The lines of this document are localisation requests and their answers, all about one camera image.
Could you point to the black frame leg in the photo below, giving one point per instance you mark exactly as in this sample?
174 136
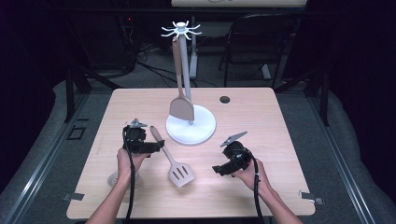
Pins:
325 99
69 93

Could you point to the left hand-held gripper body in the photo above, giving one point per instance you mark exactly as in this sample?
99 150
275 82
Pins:
135 138

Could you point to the white utensil rack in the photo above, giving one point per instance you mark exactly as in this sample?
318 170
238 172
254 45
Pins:
199 130

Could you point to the person's right hand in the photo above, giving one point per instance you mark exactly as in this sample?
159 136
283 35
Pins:
253 177

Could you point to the metal table bracket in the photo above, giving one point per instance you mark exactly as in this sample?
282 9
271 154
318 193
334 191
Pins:
73 196
311 197

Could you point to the aluminium floor rail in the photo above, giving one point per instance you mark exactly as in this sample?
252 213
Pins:
40 168
342 168

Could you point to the person's left hand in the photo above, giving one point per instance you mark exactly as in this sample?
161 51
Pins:
129 166

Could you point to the black folding chair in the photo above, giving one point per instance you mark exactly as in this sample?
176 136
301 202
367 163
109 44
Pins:
258 40

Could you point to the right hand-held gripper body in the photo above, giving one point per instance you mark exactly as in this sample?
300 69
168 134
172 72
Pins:
238 154

